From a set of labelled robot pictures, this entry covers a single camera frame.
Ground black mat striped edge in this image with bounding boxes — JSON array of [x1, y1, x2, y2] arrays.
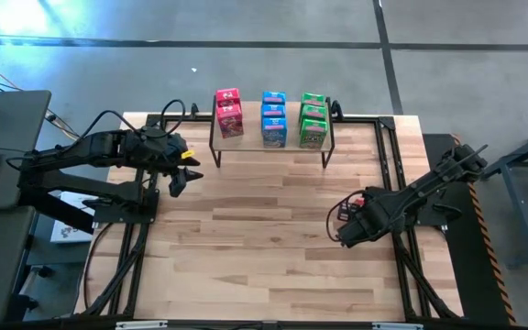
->
[[422, 132, 518, 325]]

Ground wooden shelf black metal legs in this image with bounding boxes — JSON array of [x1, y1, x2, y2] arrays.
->
[[208, 94, 336, 170]]

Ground green Apple Jacks cereal box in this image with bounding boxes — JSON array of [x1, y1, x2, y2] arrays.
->
[[299, 104, 329, 121], [298, 118, 329, 149], [301, 93, 328, 107]]

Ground black aluminium table frame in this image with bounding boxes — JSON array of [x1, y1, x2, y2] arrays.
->
[[80, 112, 462, 322]]

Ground black floor cable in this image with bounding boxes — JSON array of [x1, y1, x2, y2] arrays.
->
[[0, 74, 82, 138]]

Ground black cable bundle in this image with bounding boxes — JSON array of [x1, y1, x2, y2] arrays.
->
[[391, 226, 460, 320], [82, 222, 150, 317]]

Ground white box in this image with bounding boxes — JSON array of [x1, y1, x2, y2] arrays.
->
[[49, 190, 96, 244]]

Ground black metal beam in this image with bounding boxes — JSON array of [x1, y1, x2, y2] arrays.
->
[[18, 181, 96, 235]]

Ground yellow floor cable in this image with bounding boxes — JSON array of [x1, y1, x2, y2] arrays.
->
[[0, 52, 81, 138]]

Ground silver metal bracket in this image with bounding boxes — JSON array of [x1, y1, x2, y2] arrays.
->
[[115, 320, 169, 330], [371, 322, 424, 330]]

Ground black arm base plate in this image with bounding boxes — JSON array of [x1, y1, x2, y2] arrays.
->
[[92, 187, 160, 225], [380, 190, 448, 228]]

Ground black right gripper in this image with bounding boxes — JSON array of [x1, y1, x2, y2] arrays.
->
[[336, 201, 389, 248]]

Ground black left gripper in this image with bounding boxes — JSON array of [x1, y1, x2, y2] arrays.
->
[[147, 130, 204, 197]]

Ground blue Rice Krispies cereal box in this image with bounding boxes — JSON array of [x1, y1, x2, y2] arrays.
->
[[261, 91, 287, 106], [261, 116, 289, 149], [260, 104, 287, 120]]

